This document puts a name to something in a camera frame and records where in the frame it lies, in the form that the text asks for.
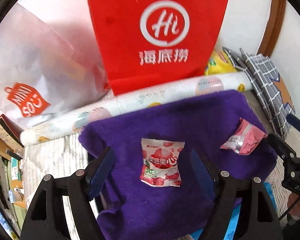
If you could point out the person's right hand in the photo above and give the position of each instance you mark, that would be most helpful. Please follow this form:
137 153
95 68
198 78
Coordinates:
298 208

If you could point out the brown wooden door frame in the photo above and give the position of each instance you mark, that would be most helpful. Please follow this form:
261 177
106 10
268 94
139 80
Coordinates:
275 22

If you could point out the blue tissue pack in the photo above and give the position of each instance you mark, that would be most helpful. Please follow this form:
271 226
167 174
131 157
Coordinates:
233 227

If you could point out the brown cardboard box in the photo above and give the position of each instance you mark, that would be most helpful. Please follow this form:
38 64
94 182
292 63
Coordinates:
7 132

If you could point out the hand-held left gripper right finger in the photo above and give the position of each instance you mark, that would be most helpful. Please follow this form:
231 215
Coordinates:
202 170

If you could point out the red fabric bag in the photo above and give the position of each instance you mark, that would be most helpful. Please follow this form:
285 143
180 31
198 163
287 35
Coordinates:
130 37

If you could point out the purple towel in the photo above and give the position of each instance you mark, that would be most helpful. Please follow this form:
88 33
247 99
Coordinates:
150 115

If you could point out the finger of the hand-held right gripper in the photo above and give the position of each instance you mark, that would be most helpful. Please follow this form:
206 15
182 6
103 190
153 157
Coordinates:
298 124
281 146

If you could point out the grey checked cloth bag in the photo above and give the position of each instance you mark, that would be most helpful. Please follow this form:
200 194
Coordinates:
267 80

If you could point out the yellow snack bag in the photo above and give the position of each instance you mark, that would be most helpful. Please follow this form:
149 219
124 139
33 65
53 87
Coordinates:
218 65

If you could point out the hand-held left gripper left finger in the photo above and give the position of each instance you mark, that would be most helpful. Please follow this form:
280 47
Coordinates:
103 171

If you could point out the white red lychee snack packet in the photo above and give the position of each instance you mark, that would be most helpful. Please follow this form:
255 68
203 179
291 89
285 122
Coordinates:
162 162

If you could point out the pink snack packet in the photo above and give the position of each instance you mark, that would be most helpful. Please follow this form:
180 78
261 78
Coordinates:
247 140

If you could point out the white printed rolled mat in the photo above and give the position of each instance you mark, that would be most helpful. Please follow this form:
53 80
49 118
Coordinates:
130 102

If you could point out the green white box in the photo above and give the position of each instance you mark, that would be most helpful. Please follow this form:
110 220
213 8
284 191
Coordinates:
16 168

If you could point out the striped grey quilt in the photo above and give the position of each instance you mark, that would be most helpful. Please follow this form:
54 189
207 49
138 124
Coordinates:
57 155

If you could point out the white plastic shopping bag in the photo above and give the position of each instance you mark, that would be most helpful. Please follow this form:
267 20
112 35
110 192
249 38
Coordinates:
47 62

